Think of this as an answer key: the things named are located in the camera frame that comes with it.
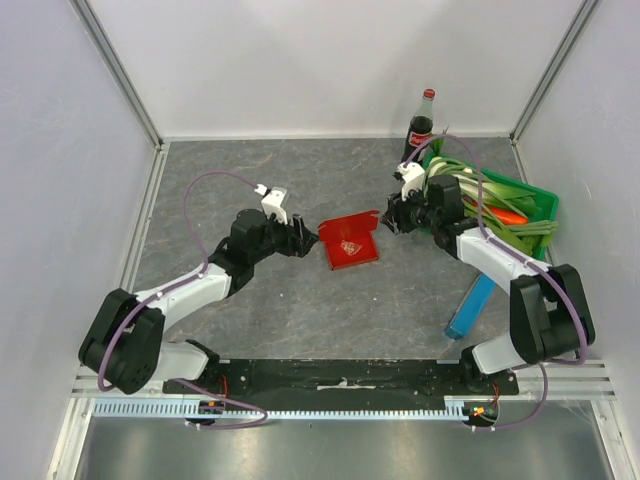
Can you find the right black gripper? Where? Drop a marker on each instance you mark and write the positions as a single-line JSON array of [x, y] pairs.
[[401, 215]]

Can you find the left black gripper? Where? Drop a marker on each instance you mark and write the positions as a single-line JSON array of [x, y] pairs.
[[299, 239]]

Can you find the red paper box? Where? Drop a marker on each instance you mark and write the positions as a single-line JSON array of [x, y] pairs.
[[348, 241]]

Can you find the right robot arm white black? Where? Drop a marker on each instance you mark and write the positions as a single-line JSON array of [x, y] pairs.
[[549, 316]]

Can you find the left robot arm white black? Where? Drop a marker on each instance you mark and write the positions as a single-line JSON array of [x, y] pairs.
[[125, 343]]

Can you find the blue rectangular box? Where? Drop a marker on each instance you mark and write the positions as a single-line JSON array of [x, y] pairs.
[[470, 308]]

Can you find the cola glass bottle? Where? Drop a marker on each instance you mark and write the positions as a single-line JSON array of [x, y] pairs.
[[421, 124]]

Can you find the leek with green leaves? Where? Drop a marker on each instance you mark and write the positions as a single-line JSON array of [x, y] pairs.
[[495, 193]]

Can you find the orange carrot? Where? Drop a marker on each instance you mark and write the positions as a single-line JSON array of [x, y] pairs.
[[508, 217]]

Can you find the green plastic crate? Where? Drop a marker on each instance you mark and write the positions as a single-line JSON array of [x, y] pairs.
[[547, 205]]

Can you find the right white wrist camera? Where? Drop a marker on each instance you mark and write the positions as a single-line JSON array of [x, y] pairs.
[[413, 176]]

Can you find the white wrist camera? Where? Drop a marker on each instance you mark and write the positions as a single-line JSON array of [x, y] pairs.
[[272, 202], [413, 176]]

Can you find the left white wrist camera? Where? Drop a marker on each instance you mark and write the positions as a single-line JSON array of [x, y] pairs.
[[272, 202]]

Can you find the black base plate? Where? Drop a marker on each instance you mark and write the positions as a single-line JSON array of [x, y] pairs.
[[326, 385]]

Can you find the light blue slotted cable duct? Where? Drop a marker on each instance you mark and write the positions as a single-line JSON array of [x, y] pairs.
[[197, 409]]

